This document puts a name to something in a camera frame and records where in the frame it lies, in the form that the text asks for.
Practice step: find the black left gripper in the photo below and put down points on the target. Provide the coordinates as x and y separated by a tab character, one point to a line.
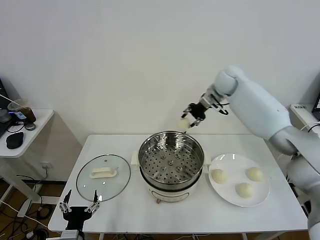
76	215

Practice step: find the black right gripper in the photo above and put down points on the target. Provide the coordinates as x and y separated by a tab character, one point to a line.
198	110

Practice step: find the white steamed baozi bun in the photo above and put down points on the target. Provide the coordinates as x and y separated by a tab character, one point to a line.
220	176
255	173
244	190
182	124

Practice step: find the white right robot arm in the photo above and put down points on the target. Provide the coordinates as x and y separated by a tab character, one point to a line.
262	110

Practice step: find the perforated steel steamer insert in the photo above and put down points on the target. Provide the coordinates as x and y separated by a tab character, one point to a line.
172	140

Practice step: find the steel steamer pot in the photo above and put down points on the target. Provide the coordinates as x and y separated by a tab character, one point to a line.
170	195

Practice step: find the large white table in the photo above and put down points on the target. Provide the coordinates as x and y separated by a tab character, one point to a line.
125	217

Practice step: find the white round plate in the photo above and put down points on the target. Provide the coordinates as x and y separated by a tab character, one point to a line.
225	195

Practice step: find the black computer mouse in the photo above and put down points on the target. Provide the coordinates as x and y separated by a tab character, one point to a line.
15	140

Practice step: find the grey round disc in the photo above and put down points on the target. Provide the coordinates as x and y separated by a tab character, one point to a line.
30	127

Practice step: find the white rounded side table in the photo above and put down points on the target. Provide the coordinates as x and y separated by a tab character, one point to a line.
37	117

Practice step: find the plastic cup brown drink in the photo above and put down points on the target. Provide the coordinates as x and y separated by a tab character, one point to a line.
29	114

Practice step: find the black laptop keyboard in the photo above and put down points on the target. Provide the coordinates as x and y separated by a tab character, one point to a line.
2	130

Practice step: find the small blue white device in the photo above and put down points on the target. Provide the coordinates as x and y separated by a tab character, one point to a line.
19	115

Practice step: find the grey round speaker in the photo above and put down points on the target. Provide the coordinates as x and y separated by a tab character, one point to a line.
3	116

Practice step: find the dark laptop screen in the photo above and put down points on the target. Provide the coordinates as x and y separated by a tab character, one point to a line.
317	102

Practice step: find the white drinking straw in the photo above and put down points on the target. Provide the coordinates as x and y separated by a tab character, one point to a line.
6	98

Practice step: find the black monitor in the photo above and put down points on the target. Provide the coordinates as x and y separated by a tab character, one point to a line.
2	90

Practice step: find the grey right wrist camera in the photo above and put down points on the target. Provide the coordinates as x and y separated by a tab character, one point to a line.
220	106

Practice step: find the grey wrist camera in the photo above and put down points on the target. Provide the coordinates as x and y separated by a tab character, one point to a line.
220	106
70	235

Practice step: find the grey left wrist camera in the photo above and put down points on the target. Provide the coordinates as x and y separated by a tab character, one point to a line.
70	235

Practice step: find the white wall outlet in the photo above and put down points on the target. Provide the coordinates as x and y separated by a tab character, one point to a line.
45	165

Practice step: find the white side table black frame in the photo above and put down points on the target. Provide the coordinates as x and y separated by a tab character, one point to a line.
300	112

